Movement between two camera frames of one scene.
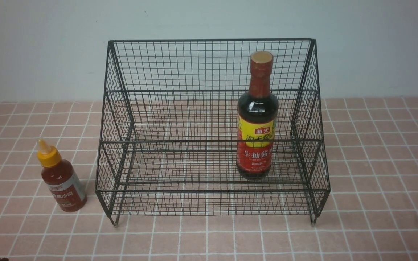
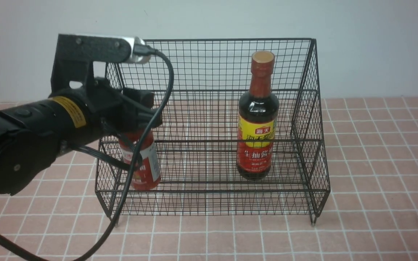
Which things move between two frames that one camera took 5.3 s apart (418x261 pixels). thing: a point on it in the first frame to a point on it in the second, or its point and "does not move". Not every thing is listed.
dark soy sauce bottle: (257, 119) does not move
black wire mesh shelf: (213, 127) does not move
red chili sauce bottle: (60, 176) to (142, 156)
